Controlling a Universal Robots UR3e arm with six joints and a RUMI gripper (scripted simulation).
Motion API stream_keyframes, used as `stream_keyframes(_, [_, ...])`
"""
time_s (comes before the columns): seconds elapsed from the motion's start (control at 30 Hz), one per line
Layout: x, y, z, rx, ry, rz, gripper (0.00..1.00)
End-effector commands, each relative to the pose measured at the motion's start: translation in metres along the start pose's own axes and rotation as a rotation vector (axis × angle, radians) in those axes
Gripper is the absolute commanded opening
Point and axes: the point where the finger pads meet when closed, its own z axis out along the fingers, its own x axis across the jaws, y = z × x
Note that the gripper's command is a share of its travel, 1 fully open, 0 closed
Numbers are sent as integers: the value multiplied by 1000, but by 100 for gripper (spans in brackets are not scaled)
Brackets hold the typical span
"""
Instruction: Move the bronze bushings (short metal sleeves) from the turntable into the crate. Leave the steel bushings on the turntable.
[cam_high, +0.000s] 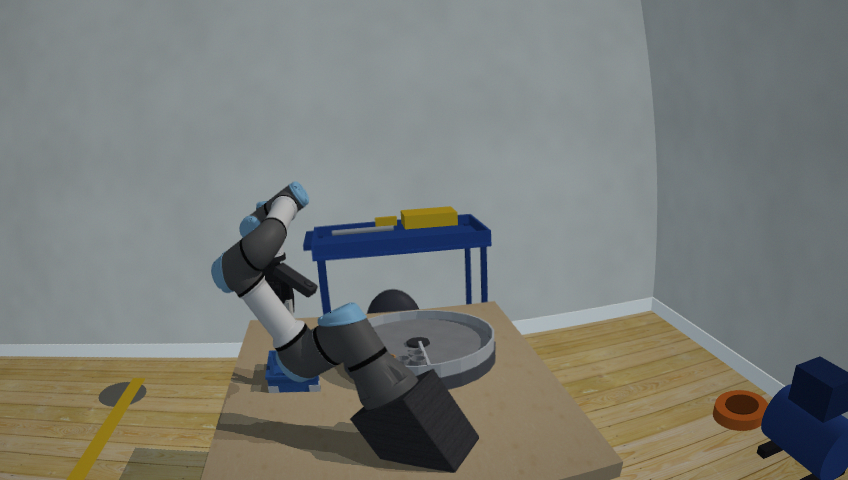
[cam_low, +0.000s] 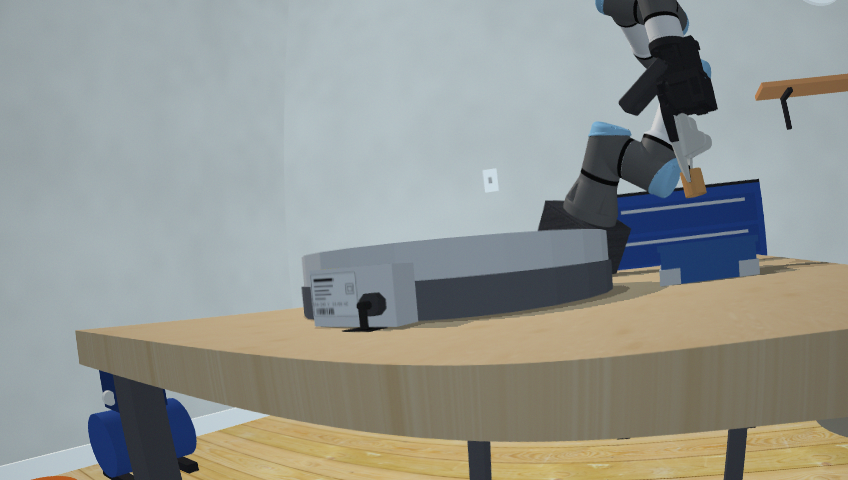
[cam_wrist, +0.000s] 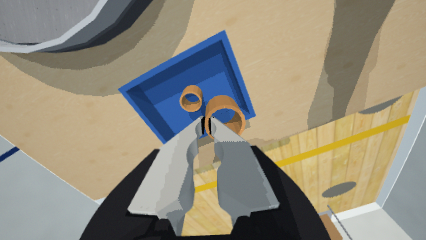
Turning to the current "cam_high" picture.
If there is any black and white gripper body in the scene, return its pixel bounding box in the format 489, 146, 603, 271
261, 252, 293, 303

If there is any blue crate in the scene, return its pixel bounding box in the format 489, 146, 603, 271
265, 350, 321, 393

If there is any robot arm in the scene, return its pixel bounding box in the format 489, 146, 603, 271
211, 182, 418, 410

